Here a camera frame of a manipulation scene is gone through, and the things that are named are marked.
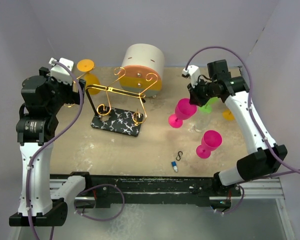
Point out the small blue white bottle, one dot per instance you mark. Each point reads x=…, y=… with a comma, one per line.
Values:
x=174, y=166

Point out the gold wire wine glass rack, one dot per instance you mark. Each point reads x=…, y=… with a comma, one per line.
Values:
x=114, y=119

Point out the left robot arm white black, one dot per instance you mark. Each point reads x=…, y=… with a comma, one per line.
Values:
x=36, y=129

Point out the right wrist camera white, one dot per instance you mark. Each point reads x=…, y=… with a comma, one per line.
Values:
x=193, y=73

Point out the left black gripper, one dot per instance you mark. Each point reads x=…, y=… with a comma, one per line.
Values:
x=73, y=97

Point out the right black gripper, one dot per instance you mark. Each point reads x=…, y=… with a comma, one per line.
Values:
x=195, y=97

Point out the green wine glass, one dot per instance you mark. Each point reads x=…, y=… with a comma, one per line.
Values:
x=207, y=108

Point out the white round drawer cabinet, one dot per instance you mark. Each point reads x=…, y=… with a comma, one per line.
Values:
x=144, y=67

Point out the pink wine glass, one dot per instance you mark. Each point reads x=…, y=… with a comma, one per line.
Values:
x=210, y=141
x=183, y=111

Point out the pink wine glass front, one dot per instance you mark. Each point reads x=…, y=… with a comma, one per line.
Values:
x=210, y=141

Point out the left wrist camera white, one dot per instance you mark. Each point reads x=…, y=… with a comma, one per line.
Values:
x=59, y=73

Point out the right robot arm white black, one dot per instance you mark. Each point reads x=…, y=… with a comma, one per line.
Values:
x=264, y=155

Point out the clear wine glass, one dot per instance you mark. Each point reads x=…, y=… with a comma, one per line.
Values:
x=201, y=121

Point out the orange wine glass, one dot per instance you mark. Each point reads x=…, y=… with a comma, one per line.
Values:
x=86, y=66
x=228, y=115

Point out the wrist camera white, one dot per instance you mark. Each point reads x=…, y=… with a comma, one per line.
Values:
x=59, y=73
x=193, y=73

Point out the black s-hook carabiner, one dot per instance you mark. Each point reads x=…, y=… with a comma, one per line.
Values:
x=179, y=155

